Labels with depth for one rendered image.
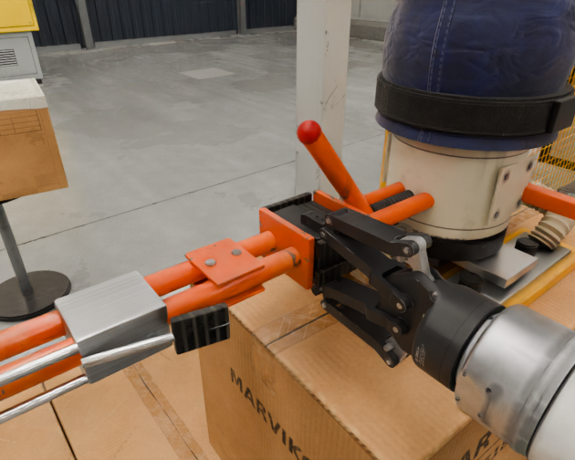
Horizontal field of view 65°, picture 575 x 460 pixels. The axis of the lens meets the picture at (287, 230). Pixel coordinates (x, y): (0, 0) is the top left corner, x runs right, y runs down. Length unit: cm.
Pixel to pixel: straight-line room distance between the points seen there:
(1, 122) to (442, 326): 194
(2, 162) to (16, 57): 573
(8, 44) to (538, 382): 770
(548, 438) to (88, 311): 32
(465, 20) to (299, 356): 39
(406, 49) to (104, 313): 40
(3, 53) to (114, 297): 745
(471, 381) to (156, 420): 92
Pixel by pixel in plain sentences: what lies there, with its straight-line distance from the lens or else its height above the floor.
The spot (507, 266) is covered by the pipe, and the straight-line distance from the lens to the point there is 64.
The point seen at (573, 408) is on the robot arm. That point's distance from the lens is 32.
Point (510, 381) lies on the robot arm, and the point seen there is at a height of 123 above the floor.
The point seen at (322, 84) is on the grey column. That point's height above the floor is 108.
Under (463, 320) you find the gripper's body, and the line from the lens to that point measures 35.
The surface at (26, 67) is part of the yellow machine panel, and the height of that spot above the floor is 26.
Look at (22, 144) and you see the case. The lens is 214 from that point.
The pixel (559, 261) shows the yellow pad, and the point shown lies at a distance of 75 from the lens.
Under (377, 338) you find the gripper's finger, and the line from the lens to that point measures 43.
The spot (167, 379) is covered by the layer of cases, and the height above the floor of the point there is 54.
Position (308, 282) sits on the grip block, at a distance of 44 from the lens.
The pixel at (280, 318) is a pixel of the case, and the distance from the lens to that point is 57.
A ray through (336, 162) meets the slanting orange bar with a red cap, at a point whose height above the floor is 128.
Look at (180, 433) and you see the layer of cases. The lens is 114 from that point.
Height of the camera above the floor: 145
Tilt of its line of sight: 30 degrees down
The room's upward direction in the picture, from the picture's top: straight up
